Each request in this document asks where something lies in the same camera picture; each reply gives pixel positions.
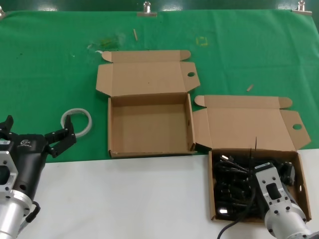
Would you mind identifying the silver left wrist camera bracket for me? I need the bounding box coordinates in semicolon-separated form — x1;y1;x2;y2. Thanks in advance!
0;149;19;200

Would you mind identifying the open brown cardboard box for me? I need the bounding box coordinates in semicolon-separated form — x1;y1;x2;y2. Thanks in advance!
192;94;312;224
95;49;201;159

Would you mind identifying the crumpled clear tape patch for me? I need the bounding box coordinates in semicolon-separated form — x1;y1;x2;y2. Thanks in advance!
86;33;125;50

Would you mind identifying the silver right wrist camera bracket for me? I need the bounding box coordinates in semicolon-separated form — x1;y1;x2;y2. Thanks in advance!
254;161;296;212

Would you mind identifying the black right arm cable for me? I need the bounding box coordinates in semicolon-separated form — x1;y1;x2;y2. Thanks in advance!
217;209;265;239

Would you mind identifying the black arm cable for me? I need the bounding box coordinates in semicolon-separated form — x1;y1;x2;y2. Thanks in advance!
24;200;41;224
217;209;265;239

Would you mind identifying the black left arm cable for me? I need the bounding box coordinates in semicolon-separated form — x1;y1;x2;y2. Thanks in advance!
24;200;41;224

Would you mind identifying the white tape roll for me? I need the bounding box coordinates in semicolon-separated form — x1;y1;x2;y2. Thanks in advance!
60;108;93;138

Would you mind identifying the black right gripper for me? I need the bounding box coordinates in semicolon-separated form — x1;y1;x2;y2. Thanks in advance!
252;161;297;220

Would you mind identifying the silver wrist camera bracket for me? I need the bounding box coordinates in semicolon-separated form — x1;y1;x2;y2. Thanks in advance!
0;149;19;200
254;161;296;212

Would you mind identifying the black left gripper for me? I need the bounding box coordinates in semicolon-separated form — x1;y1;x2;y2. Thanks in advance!
0;115;77;200

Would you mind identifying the green table cloth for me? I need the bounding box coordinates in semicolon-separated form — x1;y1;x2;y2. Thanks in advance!
0;9;319;165

